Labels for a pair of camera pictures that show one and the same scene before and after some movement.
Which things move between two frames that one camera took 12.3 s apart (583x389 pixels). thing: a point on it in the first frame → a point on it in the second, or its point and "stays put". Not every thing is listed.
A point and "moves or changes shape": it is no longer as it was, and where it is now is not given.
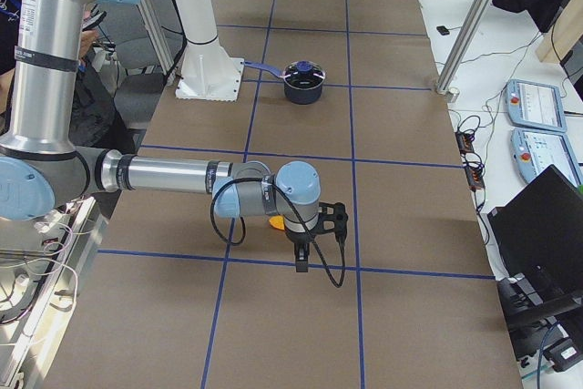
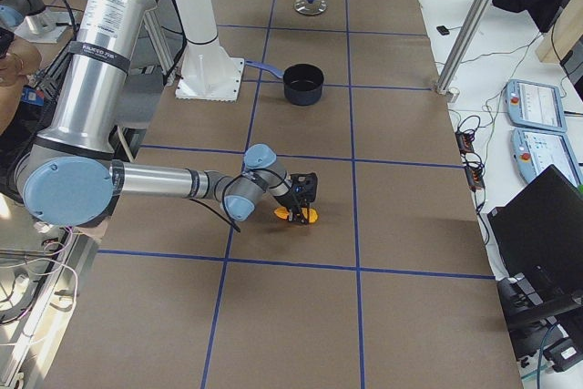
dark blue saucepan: [302, 80] stays put
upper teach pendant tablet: [536, 105] stays put
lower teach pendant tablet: [536, 150] stays put
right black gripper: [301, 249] → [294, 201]
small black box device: [443, 30] stays put
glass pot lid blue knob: [304, 73] → [311, 5]
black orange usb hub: [465, 142] stays put
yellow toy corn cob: [277, 221] moves or changes shape
